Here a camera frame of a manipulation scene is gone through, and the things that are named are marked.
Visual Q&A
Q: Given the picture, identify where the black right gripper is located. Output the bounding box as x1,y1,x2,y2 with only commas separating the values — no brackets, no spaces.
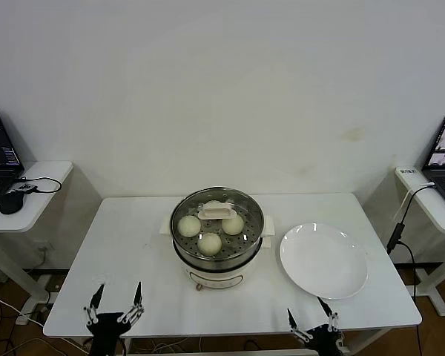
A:
286,296,344,356

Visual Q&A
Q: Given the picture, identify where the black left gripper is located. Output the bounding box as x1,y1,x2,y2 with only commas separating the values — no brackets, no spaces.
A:
83,281,145,356

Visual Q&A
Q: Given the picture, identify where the white steamed baozi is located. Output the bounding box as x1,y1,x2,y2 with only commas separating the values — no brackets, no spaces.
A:
201,199,229,211
177,215,202,238
221,214,245,236
197,232,223,257

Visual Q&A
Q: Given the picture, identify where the glass lid with cream handle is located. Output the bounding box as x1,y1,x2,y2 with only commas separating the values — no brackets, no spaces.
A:
170,186,265,260

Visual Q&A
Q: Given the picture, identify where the stainless steel steamer basket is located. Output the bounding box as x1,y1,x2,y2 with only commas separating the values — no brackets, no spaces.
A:
159,187,275,263

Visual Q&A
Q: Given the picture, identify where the white round plate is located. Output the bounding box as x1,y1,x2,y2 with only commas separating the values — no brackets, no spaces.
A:
280,222,369,300

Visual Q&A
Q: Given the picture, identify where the cream electric cooker pot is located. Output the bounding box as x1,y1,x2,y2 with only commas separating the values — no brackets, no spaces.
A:
165,235,272,292

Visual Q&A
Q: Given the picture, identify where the black computer mouse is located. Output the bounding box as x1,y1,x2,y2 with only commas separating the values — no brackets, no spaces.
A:
0,191,25,215

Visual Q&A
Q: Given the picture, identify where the white side desk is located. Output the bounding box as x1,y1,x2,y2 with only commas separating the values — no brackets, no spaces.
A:
394,165,445,316
0,160,74,309

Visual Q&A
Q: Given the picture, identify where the black cable with adapter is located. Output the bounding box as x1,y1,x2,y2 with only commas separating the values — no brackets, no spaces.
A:
386,184,438,300

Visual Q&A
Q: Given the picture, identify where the white cable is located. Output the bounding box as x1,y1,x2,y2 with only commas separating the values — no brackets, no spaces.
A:
394,181,437,220

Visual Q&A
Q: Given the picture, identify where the black usb hub with cable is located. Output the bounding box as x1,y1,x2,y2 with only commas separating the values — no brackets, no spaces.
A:
13,176,63,196

